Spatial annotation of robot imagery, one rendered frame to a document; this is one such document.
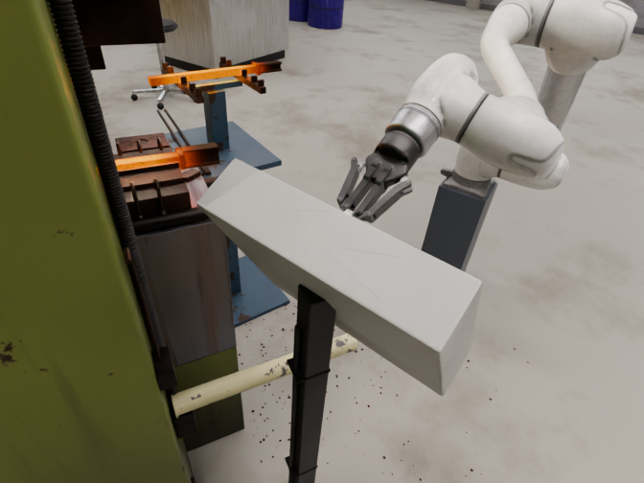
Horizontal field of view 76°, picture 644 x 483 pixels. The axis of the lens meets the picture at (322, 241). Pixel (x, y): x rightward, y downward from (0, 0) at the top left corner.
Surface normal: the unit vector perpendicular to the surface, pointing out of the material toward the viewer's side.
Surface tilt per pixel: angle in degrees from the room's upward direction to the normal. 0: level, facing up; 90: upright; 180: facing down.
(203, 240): 90
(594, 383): 0
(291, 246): 30
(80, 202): 90
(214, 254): 90
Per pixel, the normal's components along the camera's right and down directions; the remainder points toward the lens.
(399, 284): -0.26, -0.46
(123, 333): 0.43, 0.58
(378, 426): 0.07, -0.79
